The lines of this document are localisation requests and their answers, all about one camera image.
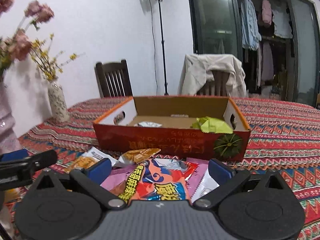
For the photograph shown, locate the white cracker snack packet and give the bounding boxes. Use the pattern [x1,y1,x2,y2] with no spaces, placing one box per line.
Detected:
[64,147,118,173]

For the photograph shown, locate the white cracker packet back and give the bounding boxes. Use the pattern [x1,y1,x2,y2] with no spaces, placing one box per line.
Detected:
[191,169,219,203]

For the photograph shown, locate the purple snack packet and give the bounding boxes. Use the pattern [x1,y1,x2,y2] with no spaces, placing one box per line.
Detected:
[101,158,208,196]

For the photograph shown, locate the orange cracker snack packet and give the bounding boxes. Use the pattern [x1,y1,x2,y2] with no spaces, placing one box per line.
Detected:
[118,148,161,165]

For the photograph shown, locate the large green snack bar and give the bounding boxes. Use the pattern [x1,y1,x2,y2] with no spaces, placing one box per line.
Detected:
[191,116,233,134]

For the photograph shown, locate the red blue spicy snack bag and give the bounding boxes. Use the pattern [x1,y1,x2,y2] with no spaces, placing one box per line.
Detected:
[113,158,198,203]

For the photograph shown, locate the pink textured vase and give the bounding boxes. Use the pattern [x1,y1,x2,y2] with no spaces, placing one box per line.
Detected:
[0,80,21,155]

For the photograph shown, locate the red orange cardboard box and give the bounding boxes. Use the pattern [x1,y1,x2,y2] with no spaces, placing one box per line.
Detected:
[93,96,251,161]

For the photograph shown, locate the patterned red tablecloth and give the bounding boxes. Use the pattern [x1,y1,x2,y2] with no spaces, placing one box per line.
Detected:
[19,98,319,239]

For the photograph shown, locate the chair under beige jacket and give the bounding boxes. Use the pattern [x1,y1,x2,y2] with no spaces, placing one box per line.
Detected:
[196,71,229,96]

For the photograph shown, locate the dark wooden chair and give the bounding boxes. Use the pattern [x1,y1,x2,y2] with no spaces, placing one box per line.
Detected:
[95,59,133,98]

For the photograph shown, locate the beige jacket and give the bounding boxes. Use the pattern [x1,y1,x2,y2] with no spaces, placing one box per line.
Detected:
[178,54,247,98]

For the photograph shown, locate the yellow blossom branches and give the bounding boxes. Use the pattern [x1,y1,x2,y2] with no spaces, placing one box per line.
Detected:
[29,33,84,82]

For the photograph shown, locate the pink dried roses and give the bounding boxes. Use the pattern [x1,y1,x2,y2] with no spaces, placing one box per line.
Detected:
[1,0,54,80]

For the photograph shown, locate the light blue hanging shirt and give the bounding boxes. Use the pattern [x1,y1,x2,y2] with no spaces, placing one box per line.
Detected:
[240,0,261,51]

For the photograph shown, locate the white hanging top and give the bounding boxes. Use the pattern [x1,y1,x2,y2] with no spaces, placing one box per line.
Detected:
[271,2,293,39]

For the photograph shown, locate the pink hanging garment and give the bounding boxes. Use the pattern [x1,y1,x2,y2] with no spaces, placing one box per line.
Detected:
[260,0,272,28]

